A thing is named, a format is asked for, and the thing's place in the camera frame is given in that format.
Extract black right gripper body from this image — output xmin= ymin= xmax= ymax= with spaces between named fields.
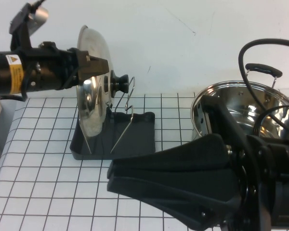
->
xmin=221 ymin=134 xmax=289 ymax=227

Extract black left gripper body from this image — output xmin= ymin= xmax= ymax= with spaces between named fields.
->
xmin=36 ymin=42 xmax=91 ymax=91

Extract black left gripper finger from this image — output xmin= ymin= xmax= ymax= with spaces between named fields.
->
xmin=86 ymin=54 xmax=109 ymax=74

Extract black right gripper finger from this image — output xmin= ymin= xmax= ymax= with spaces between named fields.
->
xmin=107 ymin=133 xmax=235 ymax=179
xmin=107 ymin=168 xmax=242 ymax=230

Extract stainless steel pot lid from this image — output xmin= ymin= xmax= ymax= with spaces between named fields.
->
xmin=76 ymin=25 xmax=130 ymax=138

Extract white black-grid tablecloth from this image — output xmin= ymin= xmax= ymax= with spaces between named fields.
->
xmin=0 ymin=89 xmax=289 ymax=231

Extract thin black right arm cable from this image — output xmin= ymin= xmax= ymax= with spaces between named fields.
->
xmin=252 ymin=103 xmax=289 ymax=138

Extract black tray wire lid rack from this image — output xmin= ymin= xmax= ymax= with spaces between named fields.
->
xmin=69 ymin=76 xmax=157 ymax=161

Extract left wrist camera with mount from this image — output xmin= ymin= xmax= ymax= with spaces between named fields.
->
xmin=9 ymin=1 xmax=49 ymax=52

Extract stainless steel pot black handles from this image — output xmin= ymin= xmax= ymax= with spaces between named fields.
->
xmin=190 ymin=63 xmax=289 ymax=143

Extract thick black looping cable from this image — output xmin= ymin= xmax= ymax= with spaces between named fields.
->
xmin=238 ymin=38 xmax=289 ymax=138

